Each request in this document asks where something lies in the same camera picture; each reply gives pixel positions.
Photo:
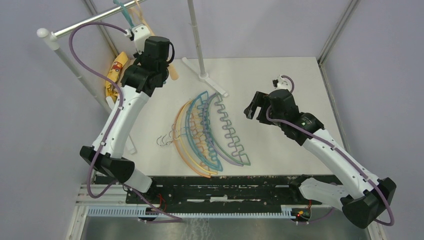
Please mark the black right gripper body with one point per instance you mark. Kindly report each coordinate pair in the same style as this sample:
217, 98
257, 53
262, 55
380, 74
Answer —
259, 105

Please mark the teal plastic hanger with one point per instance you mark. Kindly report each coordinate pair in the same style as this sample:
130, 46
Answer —
125, 13

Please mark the blue wavy hanger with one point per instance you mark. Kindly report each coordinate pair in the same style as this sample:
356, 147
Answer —
197, 135

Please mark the yellow patterned cloth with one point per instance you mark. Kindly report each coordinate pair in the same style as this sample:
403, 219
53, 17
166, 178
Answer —
114, 74

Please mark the beige cloth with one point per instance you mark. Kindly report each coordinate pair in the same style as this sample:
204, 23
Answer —
130, 63

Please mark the orange wavy hanger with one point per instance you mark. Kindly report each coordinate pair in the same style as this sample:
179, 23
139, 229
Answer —
176, 138

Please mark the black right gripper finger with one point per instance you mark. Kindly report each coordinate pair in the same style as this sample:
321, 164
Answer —
250, 111
260, 100

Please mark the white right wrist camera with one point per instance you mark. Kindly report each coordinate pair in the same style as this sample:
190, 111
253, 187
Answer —
283, 82

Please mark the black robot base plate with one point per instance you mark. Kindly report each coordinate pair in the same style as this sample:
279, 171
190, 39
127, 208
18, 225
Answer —
225, 194

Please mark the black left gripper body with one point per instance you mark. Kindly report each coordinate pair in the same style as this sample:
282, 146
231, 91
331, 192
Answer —
145, 59

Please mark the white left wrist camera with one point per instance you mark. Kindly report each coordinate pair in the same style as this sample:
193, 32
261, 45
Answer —
138, 35

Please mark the green wavy hanger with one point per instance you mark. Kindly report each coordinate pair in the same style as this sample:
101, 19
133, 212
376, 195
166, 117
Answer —
228, 132

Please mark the white slotted cable duct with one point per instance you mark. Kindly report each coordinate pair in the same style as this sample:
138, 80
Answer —
145, 212

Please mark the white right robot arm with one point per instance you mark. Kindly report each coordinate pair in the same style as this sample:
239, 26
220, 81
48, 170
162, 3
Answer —
362, 196

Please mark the beige plastic hanger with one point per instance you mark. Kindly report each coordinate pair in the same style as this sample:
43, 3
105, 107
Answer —
139, 13

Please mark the yellow wavy hanger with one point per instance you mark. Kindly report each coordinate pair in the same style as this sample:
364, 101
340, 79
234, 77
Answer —
185, 138

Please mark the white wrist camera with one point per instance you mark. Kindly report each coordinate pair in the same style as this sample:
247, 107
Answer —
283, 82
138, 35

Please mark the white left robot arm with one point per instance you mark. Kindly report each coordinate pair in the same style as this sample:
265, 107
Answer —
105, 155

